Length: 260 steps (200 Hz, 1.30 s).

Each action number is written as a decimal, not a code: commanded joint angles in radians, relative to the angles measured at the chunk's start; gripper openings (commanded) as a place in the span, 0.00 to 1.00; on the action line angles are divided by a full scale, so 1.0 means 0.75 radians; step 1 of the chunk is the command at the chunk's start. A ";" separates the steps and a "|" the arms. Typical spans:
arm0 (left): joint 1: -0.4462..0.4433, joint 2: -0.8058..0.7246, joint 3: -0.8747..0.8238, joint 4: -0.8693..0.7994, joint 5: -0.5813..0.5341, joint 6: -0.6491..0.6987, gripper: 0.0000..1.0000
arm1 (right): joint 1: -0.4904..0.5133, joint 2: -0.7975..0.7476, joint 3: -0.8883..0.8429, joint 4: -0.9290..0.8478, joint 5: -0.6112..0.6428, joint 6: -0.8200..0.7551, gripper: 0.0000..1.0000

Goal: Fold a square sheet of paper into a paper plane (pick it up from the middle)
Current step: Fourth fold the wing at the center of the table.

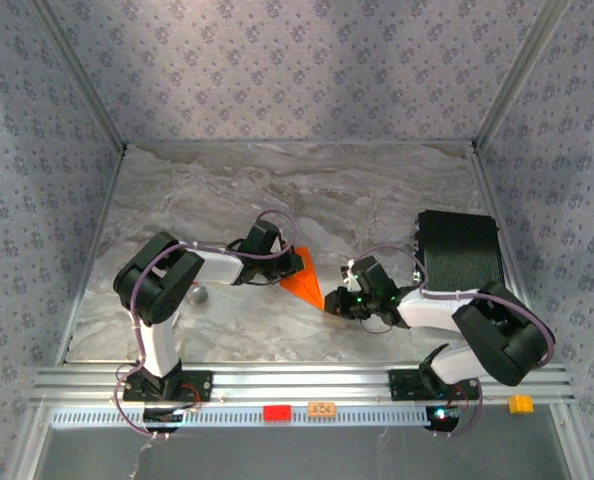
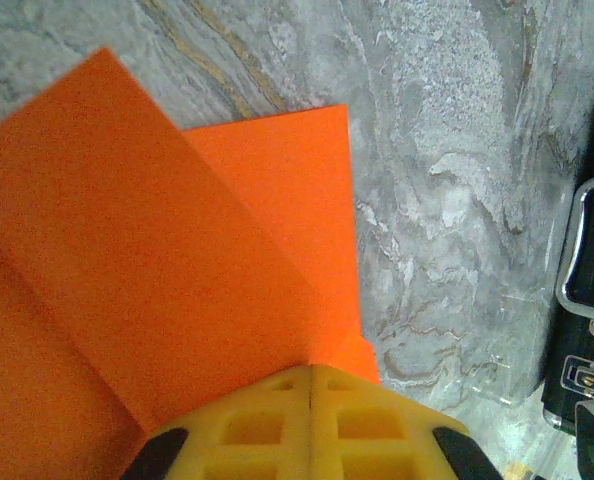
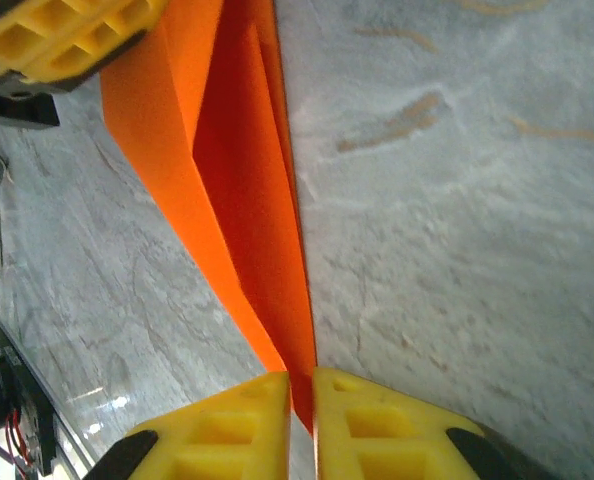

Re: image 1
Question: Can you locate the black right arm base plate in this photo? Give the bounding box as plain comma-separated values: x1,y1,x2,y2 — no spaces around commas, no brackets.
387,368,481,402

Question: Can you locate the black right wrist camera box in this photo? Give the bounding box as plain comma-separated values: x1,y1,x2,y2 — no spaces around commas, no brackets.
340,255,401,296

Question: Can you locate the aluminium mounting rail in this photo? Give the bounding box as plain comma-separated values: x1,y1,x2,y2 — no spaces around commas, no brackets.
29,363,576,407

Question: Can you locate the orange cloth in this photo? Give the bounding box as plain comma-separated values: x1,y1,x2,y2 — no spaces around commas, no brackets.
279,245,327,311

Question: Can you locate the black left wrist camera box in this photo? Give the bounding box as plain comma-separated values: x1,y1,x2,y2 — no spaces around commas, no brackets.
240,219,284,256

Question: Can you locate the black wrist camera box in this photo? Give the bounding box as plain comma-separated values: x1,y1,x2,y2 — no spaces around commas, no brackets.
340,255,401,296
240,219,284,256

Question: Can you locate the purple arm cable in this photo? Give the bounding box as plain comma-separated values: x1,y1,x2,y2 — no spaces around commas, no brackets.
356,243,557,439
114,209,299,441

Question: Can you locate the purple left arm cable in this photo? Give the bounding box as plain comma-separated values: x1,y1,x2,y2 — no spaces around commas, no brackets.
114,209,299,441

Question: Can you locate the black ribbed tray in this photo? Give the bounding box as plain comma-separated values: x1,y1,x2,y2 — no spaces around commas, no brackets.
415,209,507,292

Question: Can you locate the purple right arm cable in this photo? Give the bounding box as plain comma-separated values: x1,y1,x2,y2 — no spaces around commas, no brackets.
356,243,557,439

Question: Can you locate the red toy brick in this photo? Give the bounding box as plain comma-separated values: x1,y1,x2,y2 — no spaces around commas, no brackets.
262,404,293,423

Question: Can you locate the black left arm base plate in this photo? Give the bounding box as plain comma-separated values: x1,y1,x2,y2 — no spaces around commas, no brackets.
121,370,214,403

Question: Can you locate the aluminium frame post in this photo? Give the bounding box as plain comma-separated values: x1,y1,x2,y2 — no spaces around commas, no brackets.
471,0,571,151

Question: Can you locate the yellow toy brick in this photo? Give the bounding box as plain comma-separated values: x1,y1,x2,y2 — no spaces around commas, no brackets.
507,394,535,415

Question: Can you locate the white slotted cable duct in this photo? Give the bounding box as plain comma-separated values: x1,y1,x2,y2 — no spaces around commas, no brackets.
49,405,433,429

